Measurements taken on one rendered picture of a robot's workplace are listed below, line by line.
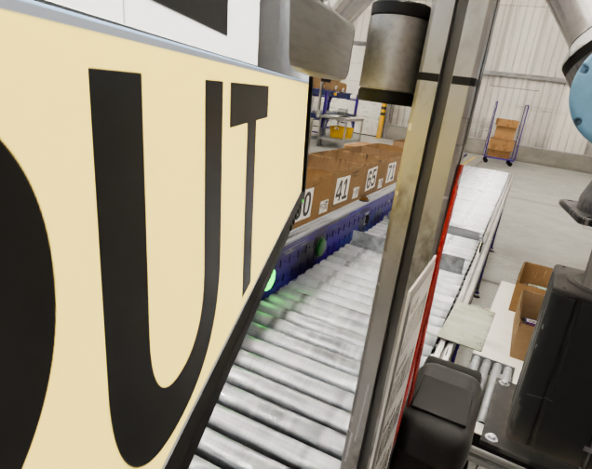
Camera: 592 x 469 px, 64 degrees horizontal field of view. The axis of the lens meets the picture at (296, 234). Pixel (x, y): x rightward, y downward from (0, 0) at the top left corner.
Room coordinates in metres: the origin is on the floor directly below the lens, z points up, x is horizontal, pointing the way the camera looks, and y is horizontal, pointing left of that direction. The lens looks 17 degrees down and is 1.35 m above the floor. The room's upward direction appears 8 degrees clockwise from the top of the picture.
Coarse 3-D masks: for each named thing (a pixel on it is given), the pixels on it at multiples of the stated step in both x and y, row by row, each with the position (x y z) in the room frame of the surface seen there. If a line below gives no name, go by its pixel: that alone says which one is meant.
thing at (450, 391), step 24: (432, 360) 0.45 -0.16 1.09; (432, 384) 0.41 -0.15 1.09; (456, 384) 0.41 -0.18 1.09; (480, 384) 0.43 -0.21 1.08; (408, 408) 0.38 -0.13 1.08; (432, 408) 0.37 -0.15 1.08; (456, 408) 0.38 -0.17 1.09; (408, 432) 0.36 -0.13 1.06; (432, 432) 0.35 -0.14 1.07; (456, 432) 0.35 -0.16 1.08; (408, 456) 0.36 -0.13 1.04; (432, 456) 0.35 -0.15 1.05; (456, 456) 0.34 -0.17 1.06
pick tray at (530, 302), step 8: (520, 296) 1.33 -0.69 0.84; (528, 296) 1.36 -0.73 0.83; (536, 296) 1.35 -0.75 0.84; (544, 296) 1.34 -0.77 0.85; (520, 304) 1.24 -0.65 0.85; (528, 304) 1.36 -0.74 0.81; (536, 304) 1.35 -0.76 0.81; (520, 312) 1.19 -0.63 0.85; (528, 312) 1.35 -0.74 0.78; (536, 312) 1.35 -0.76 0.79; (520, 320) 1.13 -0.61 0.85; (536, 320) 1.34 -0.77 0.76; (520, 328) 1.11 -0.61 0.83; (528, 328) 1.11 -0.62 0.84; (512, 336) 1.20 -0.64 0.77; (520, 336) 1.11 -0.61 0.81; (528, 336) 1.10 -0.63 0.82; (512, 344) 1.13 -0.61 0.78; (520, 344) 1.11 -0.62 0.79; (528, 344) 1.10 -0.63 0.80; (512, 352) 1.11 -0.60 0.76; (520, 352) 1.11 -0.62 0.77
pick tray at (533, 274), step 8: (528, 264) 1.66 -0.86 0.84; (536, 264) 1.65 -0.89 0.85; (520, 272) 1.54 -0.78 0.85; (528, 272) 1.66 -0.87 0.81; (536, 272) 1.65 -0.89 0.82; (544, 272) 1.64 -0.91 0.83; (520, 280) 1.67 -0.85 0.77; (528, 280) 1.66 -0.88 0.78; (536, 280) 1.64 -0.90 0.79; (544, 280) 1.63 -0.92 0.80; (520, 288) 1.42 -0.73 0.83; (528, 288) 1.41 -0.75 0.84; (536, 288) 1.40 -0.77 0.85; (512, 296) 1.43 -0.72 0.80; (512, 304) 1.42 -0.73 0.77
